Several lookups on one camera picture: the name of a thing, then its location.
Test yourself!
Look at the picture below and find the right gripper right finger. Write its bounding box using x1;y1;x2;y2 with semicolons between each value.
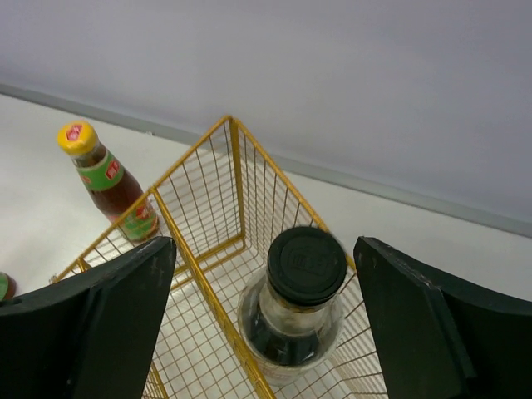
353;237;531;398

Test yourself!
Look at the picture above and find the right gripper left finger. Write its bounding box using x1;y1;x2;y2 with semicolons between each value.
1;237;176;398

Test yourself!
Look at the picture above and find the sauce bottle yellow cap front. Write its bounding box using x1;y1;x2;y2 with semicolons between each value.
0;272;17;302

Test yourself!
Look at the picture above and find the sauce bottle yellow cap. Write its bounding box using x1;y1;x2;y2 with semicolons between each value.
0;272;17;302
57;121;159;243

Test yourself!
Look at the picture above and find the sauce bottle yellow cap back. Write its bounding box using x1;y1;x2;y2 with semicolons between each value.
57;121;159;243

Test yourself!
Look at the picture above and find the clear bottle black cap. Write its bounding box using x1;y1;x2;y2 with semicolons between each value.
237;226;347;387

